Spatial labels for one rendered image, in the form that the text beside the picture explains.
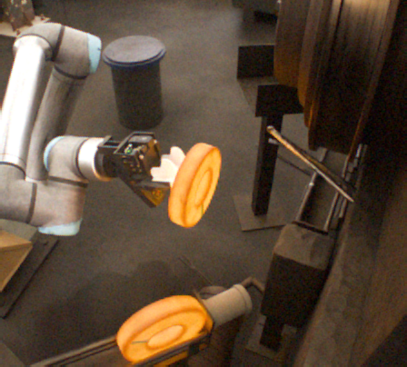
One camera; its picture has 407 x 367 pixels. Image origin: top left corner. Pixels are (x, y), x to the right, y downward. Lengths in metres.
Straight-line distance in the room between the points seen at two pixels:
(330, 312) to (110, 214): 1.38
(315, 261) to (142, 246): 1.09
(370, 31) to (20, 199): 0.70
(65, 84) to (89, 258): 0.74
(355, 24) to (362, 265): 0.34
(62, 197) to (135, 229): 0.90
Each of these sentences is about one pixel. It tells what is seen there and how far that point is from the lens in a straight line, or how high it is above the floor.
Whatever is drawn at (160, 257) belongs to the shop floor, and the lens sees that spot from 1.66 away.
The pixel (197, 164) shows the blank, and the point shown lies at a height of 0.90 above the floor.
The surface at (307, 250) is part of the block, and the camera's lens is 0.72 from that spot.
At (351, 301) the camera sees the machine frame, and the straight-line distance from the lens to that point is 0.60.
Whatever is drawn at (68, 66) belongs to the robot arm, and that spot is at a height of 0.78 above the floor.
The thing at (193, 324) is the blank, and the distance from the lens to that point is 0.74.
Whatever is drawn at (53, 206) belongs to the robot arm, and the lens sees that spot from 0.89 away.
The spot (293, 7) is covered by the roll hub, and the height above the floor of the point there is 1.16.
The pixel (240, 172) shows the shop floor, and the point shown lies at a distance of 1.98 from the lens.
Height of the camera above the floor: 1.38
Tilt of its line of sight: 43 degrees down
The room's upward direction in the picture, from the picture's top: straight up
